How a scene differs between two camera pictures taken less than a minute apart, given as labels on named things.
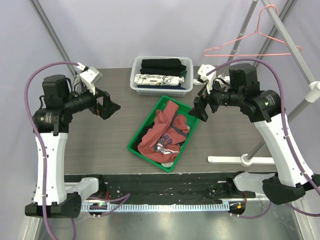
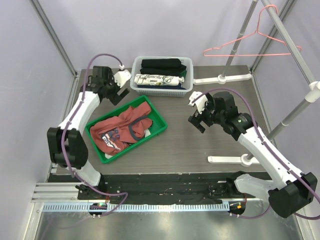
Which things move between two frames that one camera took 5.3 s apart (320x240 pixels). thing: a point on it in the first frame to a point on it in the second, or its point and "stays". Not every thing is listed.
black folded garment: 166,66 stays
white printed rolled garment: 148,79 stays
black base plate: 163,187 stays
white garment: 167,164 to 147,133
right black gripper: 205,101 to 202,117
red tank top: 161,142 to 113,134
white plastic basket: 188,83 stays
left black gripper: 108,107 to 112,97
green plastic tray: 162,137 to 125,128
